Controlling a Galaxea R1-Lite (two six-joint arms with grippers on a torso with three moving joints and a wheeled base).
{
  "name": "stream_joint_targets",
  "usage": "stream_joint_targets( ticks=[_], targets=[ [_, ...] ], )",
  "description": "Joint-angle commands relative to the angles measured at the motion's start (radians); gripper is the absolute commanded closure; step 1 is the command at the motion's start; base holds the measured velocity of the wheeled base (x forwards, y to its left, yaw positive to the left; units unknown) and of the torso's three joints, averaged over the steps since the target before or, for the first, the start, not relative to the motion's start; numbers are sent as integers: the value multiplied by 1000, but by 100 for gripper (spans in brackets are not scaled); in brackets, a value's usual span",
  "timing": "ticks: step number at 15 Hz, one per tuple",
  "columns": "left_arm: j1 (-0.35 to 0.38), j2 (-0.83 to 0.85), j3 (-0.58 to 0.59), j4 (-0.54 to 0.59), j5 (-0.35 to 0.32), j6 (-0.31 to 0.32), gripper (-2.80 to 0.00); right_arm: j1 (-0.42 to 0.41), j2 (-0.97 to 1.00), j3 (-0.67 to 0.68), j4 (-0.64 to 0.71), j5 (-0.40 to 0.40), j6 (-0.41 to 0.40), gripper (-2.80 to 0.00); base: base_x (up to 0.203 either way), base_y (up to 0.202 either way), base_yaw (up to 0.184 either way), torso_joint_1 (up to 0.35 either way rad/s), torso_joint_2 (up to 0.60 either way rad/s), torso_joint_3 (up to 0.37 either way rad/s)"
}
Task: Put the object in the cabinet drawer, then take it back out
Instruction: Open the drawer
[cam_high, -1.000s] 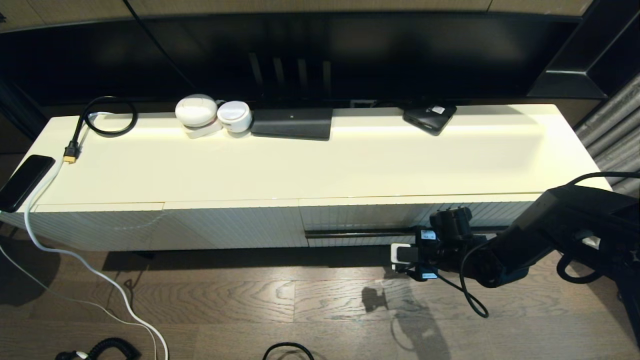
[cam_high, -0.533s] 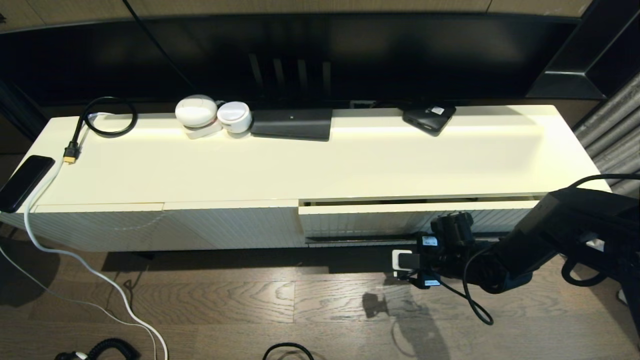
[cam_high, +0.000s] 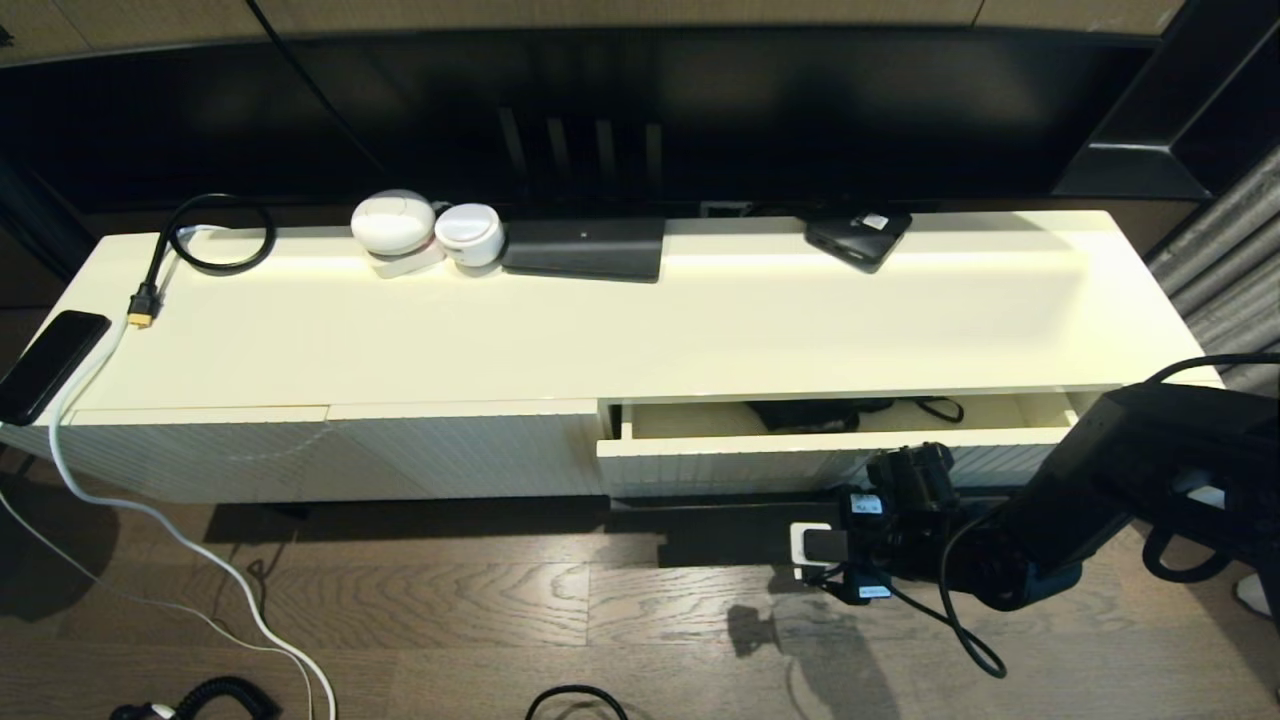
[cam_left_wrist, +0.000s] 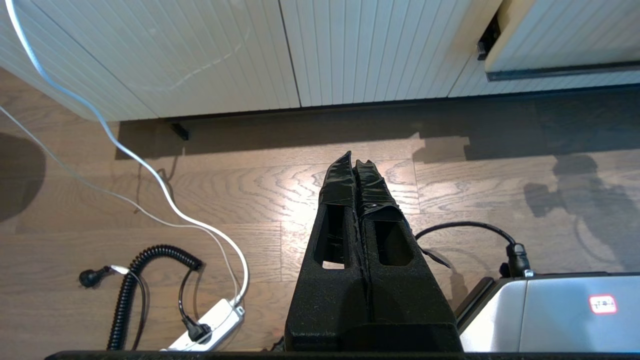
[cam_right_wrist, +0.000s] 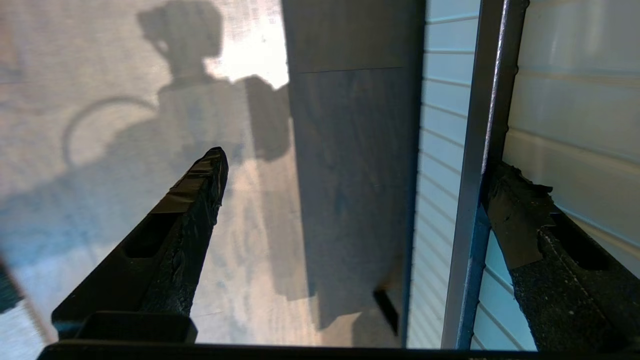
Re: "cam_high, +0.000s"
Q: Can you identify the thick white cable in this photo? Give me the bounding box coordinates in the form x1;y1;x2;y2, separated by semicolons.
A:
44;224;338;720

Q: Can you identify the black smartphone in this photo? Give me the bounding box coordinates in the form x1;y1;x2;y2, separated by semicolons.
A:
0;311;111;429

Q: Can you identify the cream TV cabinet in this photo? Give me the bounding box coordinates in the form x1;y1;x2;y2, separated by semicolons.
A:
0;209;1234;505

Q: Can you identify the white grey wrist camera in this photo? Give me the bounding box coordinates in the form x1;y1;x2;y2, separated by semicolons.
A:
788;521;851;583

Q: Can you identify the dark grey flat box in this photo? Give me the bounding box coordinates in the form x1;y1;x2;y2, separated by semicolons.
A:
499;216;668;284

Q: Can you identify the coiled black cable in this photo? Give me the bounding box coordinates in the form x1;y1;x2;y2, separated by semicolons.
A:
175;677;283;720

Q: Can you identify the black cable behind television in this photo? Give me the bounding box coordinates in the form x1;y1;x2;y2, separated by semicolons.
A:
245;0;396;188

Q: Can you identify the small black set-top box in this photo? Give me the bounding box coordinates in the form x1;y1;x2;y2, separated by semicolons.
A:
804;209;915;275

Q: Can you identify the white fabric lump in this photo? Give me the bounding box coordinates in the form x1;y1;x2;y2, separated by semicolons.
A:
1235;573;1279;619

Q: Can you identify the thin white cable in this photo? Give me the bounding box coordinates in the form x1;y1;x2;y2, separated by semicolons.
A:
0;492;311;720

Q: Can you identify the black HDMI cable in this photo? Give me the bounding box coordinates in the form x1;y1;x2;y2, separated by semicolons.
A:
125;194;276;330

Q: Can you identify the large white round device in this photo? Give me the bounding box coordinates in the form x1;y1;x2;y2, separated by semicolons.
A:
349;189;437;257

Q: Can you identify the black television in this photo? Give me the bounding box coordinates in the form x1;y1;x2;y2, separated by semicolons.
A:
0;27;1171;218

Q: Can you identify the black looped floor cable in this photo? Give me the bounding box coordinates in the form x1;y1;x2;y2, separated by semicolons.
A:
523;686;631;720

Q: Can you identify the small white round device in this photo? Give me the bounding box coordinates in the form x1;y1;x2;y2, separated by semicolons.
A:
432;203;505;269

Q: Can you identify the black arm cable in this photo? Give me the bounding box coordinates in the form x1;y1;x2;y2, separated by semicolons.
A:
885;352;1280;681

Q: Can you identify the black umbrella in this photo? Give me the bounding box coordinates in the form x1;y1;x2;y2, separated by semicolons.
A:
745;397;967;434

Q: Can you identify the white drawer with dark handle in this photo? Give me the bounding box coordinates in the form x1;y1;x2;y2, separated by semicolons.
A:
596;390;1103;499

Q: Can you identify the black wall shelf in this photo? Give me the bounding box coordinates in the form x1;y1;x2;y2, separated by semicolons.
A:
1053;0;1280;200

